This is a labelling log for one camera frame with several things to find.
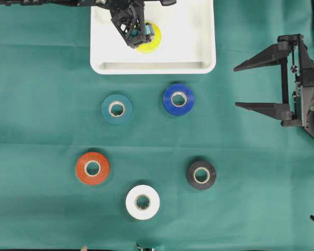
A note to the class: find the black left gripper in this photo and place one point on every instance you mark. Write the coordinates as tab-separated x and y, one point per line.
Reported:
128	17

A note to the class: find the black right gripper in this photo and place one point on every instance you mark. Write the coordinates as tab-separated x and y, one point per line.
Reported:
275	54

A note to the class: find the yellow tape roll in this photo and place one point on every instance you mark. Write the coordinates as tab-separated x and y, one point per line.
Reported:
150	47

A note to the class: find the blue tape roll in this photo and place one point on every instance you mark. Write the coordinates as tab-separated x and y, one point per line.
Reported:
178	99

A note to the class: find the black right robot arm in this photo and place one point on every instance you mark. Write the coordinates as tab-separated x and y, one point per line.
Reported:
289	86

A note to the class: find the white plastic tray case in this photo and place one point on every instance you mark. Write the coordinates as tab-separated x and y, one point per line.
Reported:
187	46

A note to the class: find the teal tape roll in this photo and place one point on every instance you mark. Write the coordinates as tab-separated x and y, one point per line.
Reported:
116	109

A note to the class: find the black tape roll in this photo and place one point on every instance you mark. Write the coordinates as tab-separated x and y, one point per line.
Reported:
201	175

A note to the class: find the red tape roll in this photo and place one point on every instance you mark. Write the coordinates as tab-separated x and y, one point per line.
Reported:
92	168

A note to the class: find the white tape roll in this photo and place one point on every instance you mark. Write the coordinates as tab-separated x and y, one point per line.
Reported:
142	202

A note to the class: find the metal stand at bottom edge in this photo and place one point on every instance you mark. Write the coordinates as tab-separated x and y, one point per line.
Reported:
140	248

